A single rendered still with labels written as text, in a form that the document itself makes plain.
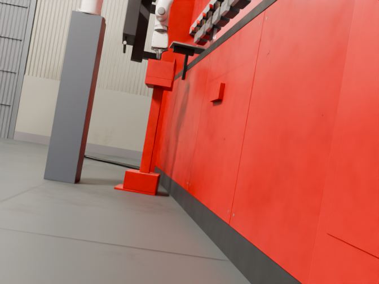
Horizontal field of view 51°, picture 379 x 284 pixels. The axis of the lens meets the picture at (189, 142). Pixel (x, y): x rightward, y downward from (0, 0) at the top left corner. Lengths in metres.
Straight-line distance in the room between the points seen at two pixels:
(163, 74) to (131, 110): 3.23
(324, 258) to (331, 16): 0.55
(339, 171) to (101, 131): 5.15
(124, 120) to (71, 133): 3.24
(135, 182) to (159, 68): 0.70
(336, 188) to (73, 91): 1.99
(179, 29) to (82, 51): 1.45
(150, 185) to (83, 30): 1.00
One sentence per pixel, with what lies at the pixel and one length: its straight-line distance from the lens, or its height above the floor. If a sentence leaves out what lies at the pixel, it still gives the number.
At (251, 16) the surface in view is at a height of 0.85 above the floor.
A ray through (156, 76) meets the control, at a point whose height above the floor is 0.71.
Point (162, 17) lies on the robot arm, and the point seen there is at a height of 1.05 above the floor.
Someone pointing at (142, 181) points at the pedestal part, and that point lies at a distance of 2.40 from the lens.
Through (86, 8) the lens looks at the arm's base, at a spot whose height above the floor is 1.04.
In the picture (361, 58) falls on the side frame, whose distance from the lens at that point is 0.63.
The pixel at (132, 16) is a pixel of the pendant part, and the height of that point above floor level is 1.41.
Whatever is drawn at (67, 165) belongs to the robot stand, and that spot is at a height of 0.10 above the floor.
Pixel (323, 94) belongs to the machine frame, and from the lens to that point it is 0.90.
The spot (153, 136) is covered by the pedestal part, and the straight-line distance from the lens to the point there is 2.46.
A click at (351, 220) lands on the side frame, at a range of 0.58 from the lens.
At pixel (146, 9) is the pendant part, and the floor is 1.63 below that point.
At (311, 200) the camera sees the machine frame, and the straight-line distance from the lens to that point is 0.88.
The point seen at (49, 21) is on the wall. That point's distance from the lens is 6.00.
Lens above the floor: 0.35
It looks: level
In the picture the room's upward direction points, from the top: 10 degrees clockwise
